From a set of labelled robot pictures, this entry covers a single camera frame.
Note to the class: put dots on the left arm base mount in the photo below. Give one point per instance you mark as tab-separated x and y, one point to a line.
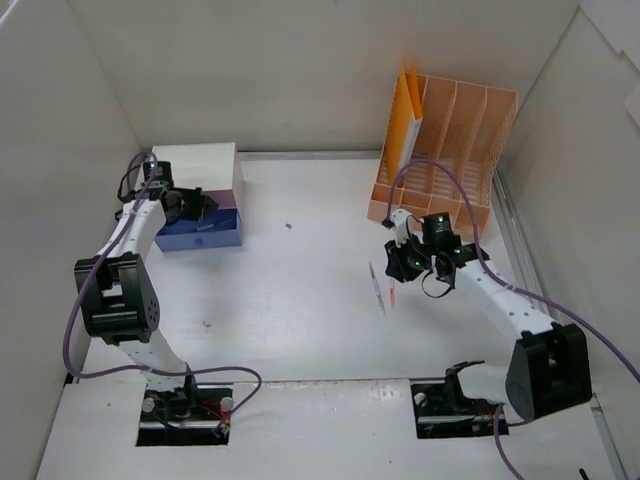
186	419

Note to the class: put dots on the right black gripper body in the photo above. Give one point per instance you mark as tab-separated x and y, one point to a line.
398	262

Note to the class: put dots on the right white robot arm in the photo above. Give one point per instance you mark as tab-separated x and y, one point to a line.
549	367

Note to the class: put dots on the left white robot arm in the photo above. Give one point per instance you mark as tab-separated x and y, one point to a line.
116	299

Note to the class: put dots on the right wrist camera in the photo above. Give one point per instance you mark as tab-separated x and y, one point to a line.
399	222

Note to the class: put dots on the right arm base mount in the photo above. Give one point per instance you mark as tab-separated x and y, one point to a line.
442	412

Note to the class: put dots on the dark blue drawer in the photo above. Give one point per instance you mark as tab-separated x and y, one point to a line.
182	236

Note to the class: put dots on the clear dark pen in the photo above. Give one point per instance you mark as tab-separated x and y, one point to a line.
215	225

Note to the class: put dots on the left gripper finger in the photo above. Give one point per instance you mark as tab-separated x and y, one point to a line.
192	204
209	205

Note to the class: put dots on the blue clear pen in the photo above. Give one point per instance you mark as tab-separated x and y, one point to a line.
377	289

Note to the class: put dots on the peach file organizer rack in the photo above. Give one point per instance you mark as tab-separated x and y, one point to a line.
463	133

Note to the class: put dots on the red clear pen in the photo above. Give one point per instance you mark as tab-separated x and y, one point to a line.
392	293

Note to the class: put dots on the white drawer box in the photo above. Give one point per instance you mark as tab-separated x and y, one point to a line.
212	166

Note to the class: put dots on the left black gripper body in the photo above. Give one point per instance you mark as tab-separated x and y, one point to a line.
195	203

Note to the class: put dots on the pink drawer with knob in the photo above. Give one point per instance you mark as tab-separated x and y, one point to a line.
225	199

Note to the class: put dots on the orange folder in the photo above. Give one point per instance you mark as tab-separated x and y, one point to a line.
404	123

